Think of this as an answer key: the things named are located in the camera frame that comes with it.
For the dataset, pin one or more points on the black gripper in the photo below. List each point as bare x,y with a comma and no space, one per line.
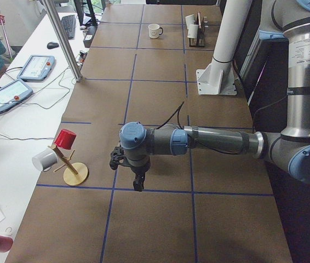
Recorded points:
138,171

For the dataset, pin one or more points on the white smiley mug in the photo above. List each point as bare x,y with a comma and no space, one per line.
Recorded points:
154,31

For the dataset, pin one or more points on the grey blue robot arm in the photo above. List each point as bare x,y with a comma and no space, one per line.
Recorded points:
289,149

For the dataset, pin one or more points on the red cup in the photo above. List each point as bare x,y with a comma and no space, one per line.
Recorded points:
65,139

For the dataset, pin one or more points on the white cup on tree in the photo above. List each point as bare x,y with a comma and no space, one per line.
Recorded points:
45,159

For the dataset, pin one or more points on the wooden mug tree stand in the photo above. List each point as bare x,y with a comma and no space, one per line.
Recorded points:
75,173

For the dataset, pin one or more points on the far teach pendant tablet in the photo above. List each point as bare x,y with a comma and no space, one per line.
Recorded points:
37,68

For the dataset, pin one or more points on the teach pendant tablet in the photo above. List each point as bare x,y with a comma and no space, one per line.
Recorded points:
37,68
14,93

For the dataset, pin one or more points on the near teach pendant tablet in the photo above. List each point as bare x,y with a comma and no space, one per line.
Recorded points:
14,93

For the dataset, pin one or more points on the white ribbed home mug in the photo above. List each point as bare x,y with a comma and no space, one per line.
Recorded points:
192,31

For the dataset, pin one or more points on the black computer mouse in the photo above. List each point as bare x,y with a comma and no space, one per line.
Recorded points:
52,45

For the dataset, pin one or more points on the black keyboard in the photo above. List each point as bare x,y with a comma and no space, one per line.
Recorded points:
69,24

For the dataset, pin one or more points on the white pole mount base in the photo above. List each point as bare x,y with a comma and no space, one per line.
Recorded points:
218,77

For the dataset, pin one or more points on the aluminium frame post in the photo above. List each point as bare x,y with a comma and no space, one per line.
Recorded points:
62,38

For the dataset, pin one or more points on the black wire mug rack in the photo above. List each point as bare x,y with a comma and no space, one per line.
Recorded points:
200,41

